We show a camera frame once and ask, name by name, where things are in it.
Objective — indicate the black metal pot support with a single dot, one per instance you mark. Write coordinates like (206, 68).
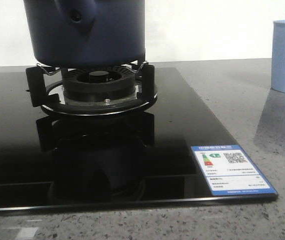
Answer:
(47, 91)

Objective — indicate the dark blue cooking pot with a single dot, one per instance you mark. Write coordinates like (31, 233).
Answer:
(86, 33)

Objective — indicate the black gas burner head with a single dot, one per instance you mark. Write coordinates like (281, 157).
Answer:
(98, 84)

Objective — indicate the blue white energy label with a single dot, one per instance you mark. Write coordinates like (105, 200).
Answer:
(229, 171)

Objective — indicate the black glass gas stove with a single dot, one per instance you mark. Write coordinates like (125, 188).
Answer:
(130, 160)

